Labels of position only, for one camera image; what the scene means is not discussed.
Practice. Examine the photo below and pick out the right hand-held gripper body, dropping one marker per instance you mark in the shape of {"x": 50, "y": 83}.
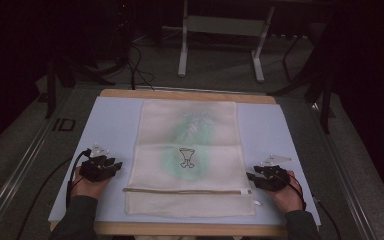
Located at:
{"x": 275, "y": 178}

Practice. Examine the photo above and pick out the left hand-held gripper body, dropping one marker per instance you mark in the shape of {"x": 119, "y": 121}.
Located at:
{"x": 95, "y": 170}

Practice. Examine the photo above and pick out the white zippered cloth bag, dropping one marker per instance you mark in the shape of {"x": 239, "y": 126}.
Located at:
{"x": 188, "y": 166}

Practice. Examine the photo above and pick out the person's left hand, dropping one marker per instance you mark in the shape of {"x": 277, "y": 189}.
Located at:
{"x": 88, "y": 188}

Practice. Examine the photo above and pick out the person's right hand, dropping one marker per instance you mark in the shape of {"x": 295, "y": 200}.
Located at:
{"x": 288, "y": 196}

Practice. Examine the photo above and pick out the light blue table mat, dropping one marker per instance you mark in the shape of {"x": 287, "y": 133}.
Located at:
{"x": 113, "y": 133}

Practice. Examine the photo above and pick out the dark metal stand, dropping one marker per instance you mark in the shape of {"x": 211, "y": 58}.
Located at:
{"x": 320, "y": 83}
{"x": 60, "y": 76}

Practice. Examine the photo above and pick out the white metal stand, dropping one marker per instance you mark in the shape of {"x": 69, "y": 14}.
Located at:
{"x": 225, "y": 26}

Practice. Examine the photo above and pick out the metal floor rail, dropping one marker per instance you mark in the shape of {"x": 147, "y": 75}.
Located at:
{"x": 16, "y": 173}
{"x": 343, "y": 173}

